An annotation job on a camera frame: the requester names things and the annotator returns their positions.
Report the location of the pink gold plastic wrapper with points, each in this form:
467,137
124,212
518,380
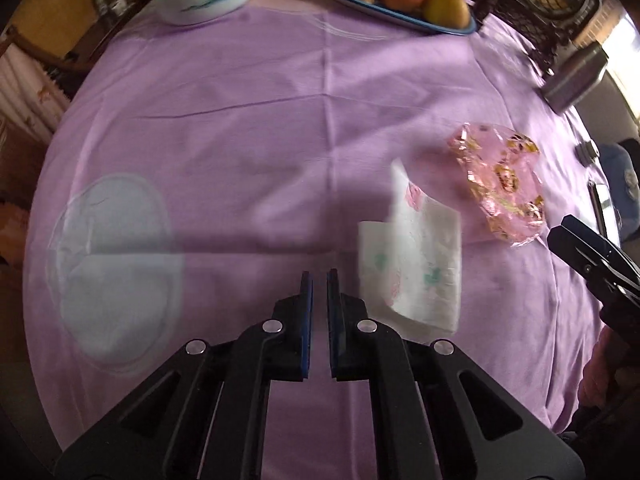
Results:
505,185

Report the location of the small metal cap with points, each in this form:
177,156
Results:
586,153

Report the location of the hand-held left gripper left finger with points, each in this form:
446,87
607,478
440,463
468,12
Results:
306,340

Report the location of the white red-print curtain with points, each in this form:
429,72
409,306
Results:
30,95

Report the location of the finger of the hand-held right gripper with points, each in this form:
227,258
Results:
600,242
585,260

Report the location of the white printed paper napkin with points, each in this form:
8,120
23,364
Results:
420,270

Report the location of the wooden chair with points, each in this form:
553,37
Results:
45,57

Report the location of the purple tablecloth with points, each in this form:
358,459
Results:
250,110

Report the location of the metal tin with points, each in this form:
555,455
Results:
575,77

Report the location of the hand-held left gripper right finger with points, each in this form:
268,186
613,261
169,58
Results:
334,340

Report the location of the black smartphone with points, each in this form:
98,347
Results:
604,210

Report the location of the blue cap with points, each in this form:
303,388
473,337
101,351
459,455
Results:
622,175

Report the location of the person's right hand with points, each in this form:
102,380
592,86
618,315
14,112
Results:
595,375

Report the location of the yellow-red apple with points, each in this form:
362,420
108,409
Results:
447,9

